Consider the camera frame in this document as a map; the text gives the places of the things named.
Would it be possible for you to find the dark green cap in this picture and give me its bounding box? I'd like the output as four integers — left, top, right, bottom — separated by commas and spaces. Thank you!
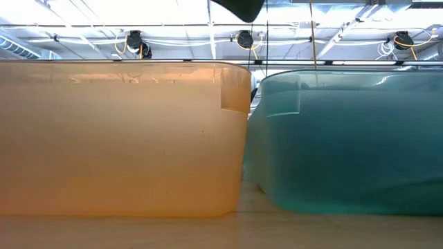
210, 0, 266, 24

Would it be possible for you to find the orange translucent plastic bin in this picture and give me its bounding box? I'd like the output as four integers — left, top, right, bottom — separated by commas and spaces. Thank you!
0, 60, 253, 219

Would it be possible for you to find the teal translucent plastic bin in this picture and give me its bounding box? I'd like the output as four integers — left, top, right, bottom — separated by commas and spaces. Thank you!
244, 68, 443, 216

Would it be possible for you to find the black ceiling cable reel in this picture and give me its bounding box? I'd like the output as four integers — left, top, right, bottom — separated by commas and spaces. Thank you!
125, 30, 153, 59
393, 30, 415, 51
236, 30, 255, 50

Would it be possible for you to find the yellow cable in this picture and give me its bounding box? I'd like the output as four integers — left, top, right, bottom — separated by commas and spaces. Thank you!
309, 0, 318, 70

